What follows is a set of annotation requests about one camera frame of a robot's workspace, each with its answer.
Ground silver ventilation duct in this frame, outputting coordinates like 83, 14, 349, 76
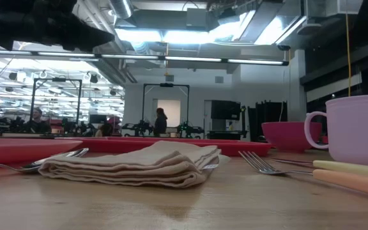
109, 0, 134, 19

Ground lilac plastic mug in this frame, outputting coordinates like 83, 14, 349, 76
304, 94, 368, 168

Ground dark distant desk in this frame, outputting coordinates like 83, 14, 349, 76
206, 129, 249, 141

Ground beige cloth napkin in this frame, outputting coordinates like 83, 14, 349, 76
38, 140, 231, 189

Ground distant long workbench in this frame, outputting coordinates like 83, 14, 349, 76
0, 132, 57, 139

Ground knife with pale yellow handle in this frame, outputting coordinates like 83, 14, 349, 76
270, 158, 368, 180

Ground round plastic plate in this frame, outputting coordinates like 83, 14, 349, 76
0, 137, 83, 164

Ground hanging yellow cable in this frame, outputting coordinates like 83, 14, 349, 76
345, 12, 353, 97

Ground fork with peach handle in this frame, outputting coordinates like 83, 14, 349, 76
238, 150, 368, 199

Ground black gantry frame with camera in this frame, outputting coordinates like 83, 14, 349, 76
142, 82, 190, 135

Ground long overhead light bar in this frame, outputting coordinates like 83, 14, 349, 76
0, 49, 289, 66

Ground white door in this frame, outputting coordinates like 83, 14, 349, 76
157, 99, 181, 128

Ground black curtain panels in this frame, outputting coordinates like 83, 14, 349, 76
247, 100, 289, 141

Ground black wall monitor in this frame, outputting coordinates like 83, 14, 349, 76
211, 100, 242, 121

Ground red plastic tray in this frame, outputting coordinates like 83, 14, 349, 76
56, 136, 273, 157

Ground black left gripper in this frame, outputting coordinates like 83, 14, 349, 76
0, 0, 116, 52

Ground magenta plastic bowl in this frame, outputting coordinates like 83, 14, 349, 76
261, 121, 323, 153

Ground metal spoon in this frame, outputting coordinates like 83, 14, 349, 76
0, 147, 89, 175

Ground person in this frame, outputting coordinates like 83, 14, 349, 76
95, 123, 114, 137
26, 107, 52, 134
153, 107, 168, 137

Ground white ceiling fixture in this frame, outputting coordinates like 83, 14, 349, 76
296, 19, 325, 36

